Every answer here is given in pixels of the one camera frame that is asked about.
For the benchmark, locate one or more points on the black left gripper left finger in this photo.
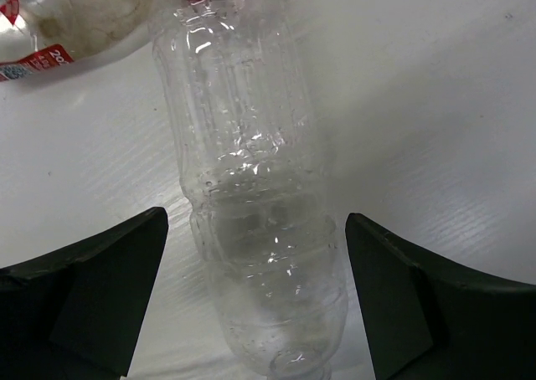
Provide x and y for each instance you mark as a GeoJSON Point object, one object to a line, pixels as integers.
{"type": "Point", "coordinates": [77, 312]}

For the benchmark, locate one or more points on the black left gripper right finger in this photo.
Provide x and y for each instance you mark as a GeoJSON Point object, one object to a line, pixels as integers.
{"type": "Point", "coordinates": [428, 317]}

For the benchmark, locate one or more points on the red-capped labelled bottle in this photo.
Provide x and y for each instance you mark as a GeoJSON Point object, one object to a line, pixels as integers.
{"type": "Point", "coordinates": [37, 35]}

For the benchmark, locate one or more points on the clear plastic bottle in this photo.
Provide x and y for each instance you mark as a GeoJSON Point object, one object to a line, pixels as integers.
{"type": "Point", "coordinates": [250, 164]}

